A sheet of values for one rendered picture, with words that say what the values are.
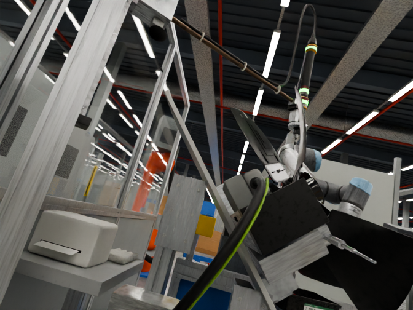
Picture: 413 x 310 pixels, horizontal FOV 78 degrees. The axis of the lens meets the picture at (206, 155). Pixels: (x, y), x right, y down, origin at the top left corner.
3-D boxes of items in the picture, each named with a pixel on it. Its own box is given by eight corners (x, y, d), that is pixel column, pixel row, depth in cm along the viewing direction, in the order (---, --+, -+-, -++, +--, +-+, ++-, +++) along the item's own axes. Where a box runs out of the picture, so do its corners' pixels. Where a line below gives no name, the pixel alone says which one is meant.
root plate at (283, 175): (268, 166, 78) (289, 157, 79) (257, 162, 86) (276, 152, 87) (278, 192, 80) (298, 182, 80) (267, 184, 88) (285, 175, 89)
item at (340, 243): (279, 218, 72) (372, 272, 37) (276, 210, 72) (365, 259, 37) (286, 214, 72) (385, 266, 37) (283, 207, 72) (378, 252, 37)
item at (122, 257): (97, 258, 77) (99, 250, 78) (115, 253, 91) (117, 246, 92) (124, 266, 76) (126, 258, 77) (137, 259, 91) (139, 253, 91)
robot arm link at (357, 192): (362, 187, 100) (380, 186, 92) (351, 212, 98) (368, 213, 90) (345, 176, 100) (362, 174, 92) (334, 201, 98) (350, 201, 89)
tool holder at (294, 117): (295, 120, 90) (300, 96, 93) (280, 124, 96) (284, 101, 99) (311, 130, 95) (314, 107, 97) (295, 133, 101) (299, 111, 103)
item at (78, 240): (14, 253, 61) (33, 207, 64) (55, 247, 76) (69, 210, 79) (80, 272, 59) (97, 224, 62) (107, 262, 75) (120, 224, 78)
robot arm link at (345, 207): (355, 213, 96) (367, 211, 88) (350, 224, 95) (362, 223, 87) (336, 202, 98) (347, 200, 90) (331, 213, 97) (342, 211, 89)
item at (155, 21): (149, 29, 65) (155, 14, 66) (144, 37, 68) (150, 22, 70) (167, 40, 67) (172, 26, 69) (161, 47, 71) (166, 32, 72)
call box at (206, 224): (177, 232, 117) (183, 209, 120) (179, 231, 127) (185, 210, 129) (211, 241, 115) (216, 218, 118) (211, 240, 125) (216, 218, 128)
